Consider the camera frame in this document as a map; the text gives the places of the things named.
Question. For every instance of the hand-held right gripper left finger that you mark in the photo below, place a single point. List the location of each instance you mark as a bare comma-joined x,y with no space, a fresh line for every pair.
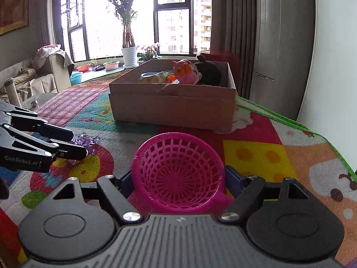
126,182

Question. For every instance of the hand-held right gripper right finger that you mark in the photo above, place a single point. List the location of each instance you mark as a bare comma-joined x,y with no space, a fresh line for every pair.
231,180

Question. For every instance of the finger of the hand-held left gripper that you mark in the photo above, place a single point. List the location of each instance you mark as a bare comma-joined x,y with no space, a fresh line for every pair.
55,131
72,152

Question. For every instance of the pink plastic basket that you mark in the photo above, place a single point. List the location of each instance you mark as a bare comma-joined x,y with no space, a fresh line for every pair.
178,173

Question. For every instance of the cardboard box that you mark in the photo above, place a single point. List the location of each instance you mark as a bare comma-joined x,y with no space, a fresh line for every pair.
173,109

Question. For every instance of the yellow bread packet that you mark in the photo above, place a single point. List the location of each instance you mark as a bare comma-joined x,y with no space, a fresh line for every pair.
152,78

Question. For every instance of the small green orange toy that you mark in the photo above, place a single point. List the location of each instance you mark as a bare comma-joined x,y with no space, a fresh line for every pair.
170,77

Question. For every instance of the glass coffee table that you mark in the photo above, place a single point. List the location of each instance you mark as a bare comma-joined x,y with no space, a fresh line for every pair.
41,99

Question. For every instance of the small pink ball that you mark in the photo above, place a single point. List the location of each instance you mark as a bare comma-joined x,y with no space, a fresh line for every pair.
34,103

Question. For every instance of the colourful printed mat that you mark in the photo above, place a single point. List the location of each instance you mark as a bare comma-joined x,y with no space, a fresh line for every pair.
279,150

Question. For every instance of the blue basin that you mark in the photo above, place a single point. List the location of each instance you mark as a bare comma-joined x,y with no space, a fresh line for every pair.
75,78

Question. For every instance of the beige thermos bottle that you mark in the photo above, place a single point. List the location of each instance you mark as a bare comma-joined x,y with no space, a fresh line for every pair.
12,92

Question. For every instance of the beige sofa with cloths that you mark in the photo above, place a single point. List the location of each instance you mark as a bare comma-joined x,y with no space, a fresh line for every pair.
30,75

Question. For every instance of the red plant pot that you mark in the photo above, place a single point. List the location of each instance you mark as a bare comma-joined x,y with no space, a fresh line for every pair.
83,67

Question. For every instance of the small dark plant pot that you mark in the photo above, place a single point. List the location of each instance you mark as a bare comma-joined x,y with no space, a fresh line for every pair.
97,67

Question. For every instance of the pink oval planter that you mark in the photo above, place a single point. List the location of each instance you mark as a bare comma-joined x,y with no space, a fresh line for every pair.
111,66

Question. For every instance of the tall plant in white pot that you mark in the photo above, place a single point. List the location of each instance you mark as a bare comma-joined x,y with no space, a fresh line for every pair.
129,57

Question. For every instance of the black plush toy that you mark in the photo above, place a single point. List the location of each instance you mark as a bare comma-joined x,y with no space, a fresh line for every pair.
209,74

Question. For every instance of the pink flowering pot plant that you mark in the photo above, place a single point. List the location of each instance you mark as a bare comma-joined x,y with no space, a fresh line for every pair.
150,50

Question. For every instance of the standing air conditioner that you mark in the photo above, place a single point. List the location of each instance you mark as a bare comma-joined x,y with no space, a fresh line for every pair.
279,47

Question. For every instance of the brown curtain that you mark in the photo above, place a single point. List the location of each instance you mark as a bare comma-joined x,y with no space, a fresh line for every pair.
231,28

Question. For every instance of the framed wall picture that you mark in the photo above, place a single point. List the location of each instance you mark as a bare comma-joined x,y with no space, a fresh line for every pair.
14,2

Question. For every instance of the black window frame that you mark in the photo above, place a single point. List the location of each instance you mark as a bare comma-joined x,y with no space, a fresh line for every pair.
154,5

